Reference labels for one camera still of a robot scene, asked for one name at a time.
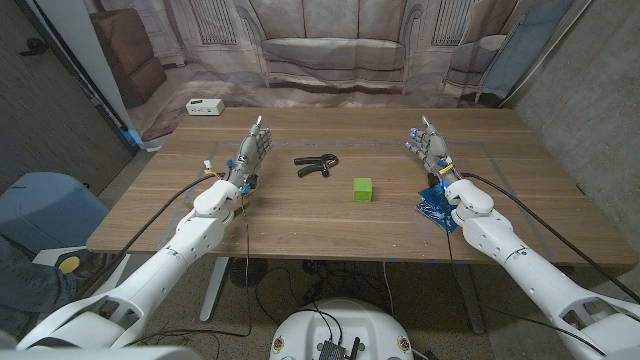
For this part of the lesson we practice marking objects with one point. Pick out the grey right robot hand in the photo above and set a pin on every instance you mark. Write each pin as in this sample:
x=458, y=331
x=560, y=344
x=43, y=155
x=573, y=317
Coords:
x=435, y=150

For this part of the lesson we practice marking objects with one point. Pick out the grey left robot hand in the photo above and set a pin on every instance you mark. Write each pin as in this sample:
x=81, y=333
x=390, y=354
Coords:
x=248, y=152

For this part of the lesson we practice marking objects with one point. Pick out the black grip strengthener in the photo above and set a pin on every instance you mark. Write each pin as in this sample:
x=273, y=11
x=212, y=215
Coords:
x=325, y=161

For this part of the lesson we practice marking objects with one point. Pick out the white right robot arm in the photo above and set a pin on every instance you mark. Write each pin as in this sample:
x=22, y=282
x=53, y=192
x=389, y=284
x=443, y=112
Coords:
x=525, y=270

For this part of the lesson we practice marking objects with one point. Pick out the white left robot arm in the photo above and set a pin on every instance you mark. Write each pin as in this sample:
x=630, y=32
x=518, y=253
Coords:
x=165, y=265

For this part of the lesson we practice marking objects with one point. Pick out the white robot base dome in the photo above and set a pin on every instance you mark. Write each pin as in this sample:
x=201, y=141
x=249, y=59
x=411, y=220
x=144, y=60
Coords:
x=340, y=322

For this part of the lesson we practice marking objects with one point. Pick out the blue gel bag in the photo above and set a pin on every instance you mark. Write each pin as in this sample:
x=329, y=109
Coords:
x=434, y=210

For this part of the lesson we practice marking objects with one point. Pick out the green block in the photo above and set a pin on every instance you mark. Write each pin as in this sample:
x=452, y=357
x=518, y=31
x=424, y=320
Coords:
x=362, y=191

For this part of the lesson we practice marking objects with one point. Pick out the white power box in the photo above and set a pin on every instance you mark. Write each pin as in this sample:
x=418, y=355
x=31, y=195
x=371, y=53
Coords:
x=204, y=106

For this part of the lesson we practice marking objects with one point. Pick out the blue tape piece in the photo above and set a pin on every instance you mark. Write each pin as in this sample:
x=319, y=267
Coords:
x=132, y=137

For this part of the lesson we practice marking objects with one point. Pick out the black round fan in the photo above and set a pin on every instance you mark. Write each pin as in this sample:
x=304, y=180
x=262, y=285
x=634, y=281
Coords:
x=250, y=272

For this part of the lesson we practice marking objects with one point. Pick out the printed sofa room backdrop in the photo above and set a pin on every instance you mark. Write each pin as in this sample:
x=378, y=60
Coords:
x=330, y=50

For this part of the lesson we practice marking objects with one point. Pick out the white table leg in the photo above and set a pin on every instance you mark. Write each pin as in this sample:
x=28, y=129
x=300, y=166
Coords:
x=216, y=285

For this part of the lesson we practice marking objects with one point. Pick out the grey table leg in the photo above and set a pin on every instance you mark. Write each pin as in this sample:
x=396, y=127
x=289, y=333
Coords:
x=469, y=300

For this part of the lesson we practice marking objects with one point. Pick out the blue-grey bin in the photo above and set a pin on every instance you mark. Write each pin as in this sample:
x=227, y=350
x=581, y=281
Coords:
x=47, y=210

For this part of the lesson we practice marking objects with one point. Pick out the black antenna module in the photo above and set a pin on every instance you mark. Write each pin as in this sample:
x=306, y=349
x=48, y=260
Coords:
x=332, y=351

